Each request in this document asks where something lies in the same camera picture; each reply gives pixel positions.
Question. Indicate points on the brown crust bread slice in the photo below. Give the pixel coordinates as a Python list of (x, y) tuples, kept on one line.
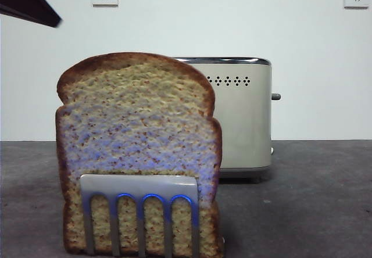
[(136, 118)]

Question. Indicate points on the grey toaster lever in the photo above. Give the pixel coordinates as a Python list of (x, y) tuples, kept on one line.
[(276, 96)]

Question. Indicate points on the shiny steel toast rack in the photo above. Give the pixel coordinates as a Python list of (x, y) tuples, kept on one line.
[(139, 184)]

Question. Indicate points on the cream two-slot toaster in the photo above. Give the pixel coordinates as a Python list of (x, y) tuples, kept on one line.
[(244, 118)]

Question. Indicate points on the white toaster dial knob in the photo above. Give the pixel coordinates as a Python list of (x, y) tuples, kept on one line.
[(272, 150)]

